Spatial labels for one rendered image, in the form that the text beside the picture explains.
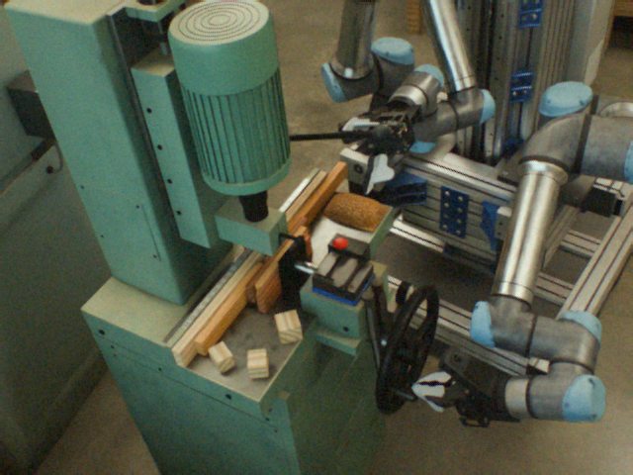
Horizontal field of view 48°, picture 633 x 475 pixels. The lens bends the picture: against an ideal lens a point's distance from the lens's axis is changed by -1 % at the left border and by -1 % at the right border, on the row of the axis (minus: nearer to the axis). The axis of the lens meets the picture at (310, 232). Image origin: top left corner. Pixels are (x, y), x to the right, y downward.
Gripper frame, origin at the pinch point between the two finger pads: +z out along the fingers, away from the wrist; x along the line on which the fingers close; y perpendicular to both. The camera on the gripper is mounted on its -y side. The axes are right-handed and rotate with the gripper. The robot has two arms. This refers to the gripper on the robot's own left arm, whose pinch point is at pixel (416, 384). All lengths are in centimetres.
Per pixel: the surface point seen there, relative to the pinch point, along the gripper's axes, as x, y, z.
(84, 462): -20, 21, 134
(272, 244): 7.5, -32.4, 21.8
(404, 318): 7.1, -11.1, 0.3
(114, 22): 3, -85, 17
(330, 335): 2.4, -11.3, 16.8
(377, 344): 7.8, -3.1, 12.4
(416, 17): 272, 6, 138
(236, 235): 6.9, -36.7, 29.0
